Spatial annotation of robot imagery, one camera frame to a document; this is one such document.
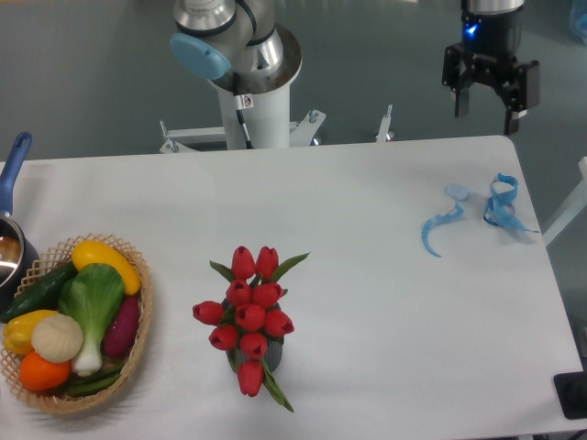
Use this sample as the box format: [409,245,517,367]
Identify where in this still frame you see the green cucumber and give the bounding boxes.
[1,261,78,324]

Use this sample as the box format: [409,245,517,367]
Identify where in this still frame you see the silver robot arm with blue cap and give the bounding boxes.
[170,1,539,134]

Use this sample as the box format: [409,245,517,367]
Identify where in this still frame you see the light blue tape roll piece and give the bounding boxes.
[444,183,470,202]

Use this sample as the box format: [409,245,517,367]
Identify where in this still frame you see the blue tangled tape strip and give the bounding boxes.
[483,173,539,233]

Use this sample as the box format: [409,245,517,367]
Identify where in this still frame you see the blue handled saucepan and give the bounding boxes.
[1,132,39,313]

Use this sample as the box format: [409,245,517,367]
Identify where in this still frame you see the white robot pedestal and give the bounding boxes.
[211,52,303,150]

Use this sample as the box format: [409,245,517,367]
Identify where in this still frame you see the white frame at right edge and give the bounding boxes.
[542,157,586,247]

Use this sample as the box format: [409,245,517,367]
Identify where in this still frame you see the blue curved tape strip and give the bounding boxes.
[421,203,466,259]

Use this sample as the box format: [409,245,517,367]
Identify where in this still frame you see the white metal base frame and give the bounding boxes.
[159,104,394,154]

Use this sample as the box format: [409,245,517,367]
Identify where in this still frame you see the black device at table edge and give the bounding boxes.
[553,371,587,420]

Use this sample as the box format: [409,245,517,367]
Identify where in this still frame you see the orange fruit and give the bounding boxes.
[19,352,71,391]

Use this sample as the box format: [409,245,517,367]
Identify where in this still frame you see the grey ribbed vase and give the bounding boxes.
[220,297,286,373]

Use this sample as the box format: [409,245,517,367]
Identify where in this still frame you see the yellow squash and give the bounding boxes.
[71,239,142,296]

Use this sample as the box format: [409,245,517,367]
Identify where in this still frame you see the white garlic bulb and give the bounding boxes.
[31,313,83,363]

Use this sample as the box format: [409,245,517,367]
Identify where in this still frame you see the red tulip bouquet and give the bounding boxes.
[193,246,308,412]

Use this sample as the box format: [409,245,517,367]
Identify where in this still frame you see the green bean pods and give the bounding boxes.
[65,364,123,398]

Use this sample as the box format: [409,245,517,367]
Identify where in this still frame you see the green bok choy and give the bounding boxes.
[58,263,125,377]

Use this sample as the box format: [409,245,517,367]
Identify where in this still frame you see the purple sweet potato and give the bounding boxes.
[103,296,139,358]

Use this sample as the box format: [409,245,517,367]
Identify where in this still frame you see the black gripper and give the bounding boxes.
[441,0,540,136]

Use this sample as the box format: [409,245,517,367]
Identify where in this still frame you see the yellow bell pepper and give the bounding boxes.
[3,309,58,355]

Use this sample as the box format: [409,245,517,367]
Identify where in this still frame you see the blue object top right corner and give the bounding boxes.
[569,0,587,44]

